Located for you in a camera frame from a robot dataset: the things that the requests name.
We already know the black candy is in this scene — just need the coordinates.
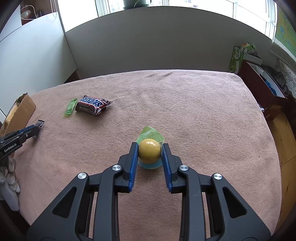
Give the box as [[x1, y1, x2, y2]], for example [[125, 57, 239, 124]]
[[32, 120, 45, 138]]

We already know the yellow jelly cup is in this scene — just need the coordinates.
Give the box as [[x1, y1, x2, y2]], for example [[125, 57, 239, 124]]
[[136, 126, 165, 170]]

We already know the white gloved left hand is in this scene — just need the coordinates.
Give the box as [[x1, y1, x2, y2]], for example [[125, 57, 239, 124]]
[[0, 156, 20, 211]]

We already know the brown cardboard box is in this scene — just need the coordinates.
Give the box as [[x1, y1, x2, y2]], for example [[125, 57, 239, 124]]
[[1, 93, 36, 137]]

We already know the green snack packet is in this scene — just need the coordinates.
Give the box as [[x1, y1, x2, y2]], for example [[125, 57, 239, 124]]
[[64, 98, 78, 118]]

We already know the Snickers bar on table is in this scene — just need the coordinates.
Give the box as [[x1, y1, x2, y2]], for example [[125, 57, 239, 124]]
[[75, 95, 112, 115]]

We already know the pink table cloth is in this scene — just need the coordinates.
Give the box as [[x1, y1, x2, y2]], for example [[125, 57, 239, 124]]
[[15, 70, 281, 240]]

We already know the dark red side cabinet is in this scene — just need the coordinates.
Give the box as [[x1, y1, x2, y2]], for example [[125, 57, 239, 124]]
[[238, 61, 287, 121]]

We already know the green drink carton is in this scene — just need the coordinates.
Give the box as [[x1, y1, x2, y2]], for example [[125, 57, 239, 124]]
[[228, 42, 259, 74]]

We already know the wall map poster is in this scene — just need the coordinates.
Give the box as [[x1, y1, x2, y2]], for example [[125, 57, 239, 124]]
[[269, 6, 295, 66]]

